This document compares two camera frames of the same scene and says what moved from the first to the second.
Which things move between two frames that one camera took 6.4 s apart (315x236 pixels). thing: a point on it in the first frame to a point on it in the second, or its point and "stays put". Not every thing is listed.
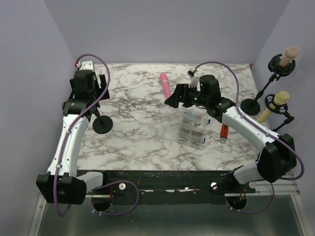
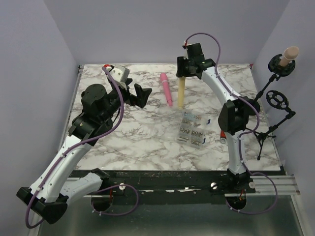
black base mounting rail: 170,188 stays put
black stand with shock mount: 251,106 stays put
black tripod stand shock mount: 281,109 to 278,100
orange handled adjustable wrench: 224,133 stays put
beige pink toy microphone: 290,53 stays put
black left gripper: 103,84 to 142,95
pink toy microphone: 164,79 stays put
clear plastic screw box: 192,128 stays put
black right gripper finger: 177,97 to 181,70
